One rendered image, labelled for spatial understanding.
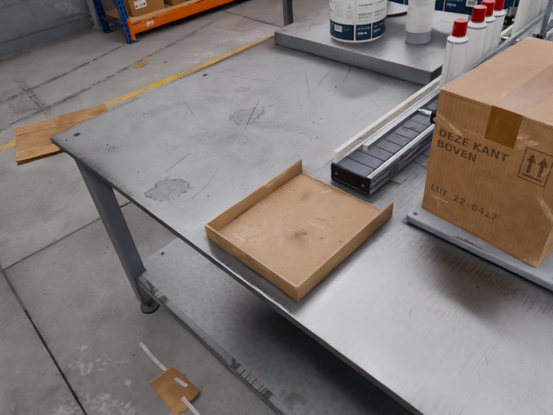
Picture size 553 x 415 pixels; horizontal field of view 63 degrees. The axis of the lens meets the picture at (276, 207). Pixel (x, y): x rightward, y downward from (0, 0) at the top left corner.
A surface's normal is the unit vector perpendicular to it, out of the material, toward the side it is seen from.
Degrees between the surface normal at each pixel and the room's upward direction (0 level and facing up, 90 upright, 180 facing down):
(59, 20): 90
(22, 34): 90
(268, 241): 0
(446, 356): 0
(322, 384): 1
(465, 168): 90
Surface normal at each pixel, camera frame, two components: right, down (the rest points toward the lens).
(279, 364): -0.07, -0.77
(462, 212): -0.75, 0.47
